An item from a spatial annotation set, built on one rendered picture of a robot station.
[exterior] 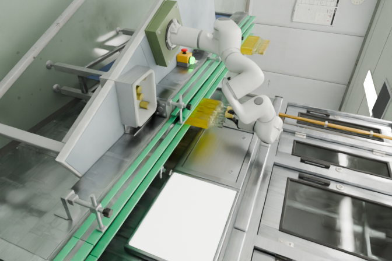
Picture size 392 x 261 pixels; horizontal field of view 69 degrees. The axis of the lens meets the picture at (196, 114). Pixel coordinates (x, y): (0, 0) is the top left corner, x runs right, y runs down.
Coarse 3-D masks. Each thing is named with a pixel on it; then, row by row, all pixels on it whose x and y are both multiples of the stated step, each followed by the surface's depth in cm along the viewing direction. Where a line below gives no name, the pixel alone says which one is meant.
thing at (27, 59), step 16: (80, 0) 162; (64, 16) 154; (48, 32) 148; (32, 48) 143; (16, 64) 138; (0, 96) 130; (96, 96) 119; (80, 112) 116; (0, 128) 116; (16, 128) 115; (32, 144) 111; (48, 144) 108; (64, 144) 107
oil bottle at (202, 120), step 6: (192, 114) 151; (198, 114) 151; (204, 114) 151; (186, 120) 151; (192, 120) 150; (198, 120) 148; (204, 120) 147; (210, 120) 147; (198, 126) 151; (204, 126) 149; (210, 126) 148
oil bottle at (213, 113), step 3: (195, 108) 156; (198, 108) 156; (201, 108) 156; (204, 108) 157; (192, 111) 154; (195, 111) 154; (198, 111) 154; (201, 111) 154; (204, 111) 154; (207, 111) 154; (210, 111) 154; (213, 111) 154; (207, 114) 152; (210, 114) 152; (213, 114) 152; (216, 114) 153; (213, 117) 151; (216, 117) 152
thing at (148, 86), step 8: (152, 72) 127; (136, 80) 116; (152, 80) 130; (144, 88) 133; (152, 88) 132; (144, 96) 136; (152, 96) 134; (136, 104) 119; (152, 104) 137; (136, 112) 121; (144, 112) 134; (152, 112) 135; (136, 120) 124; (144, 120) 130
